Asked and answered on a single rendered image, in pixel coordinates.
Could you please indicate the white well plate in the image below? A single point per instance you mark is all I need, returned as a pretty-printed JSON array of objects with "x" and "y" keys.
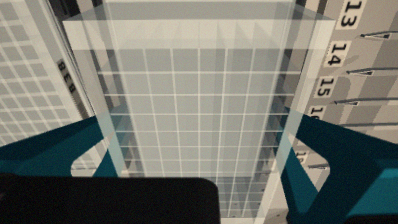
[{"x": 41, "y": 87}]

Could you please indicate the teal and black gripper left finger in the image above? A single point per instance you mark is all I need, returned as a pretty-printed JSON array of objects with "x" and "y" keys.
[{"x": 52, "y": 153}]

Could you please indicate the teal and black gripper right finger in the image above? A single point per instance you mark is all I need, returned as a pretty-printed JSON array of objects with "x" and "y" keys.
[{"x": 363, "y": 178}]

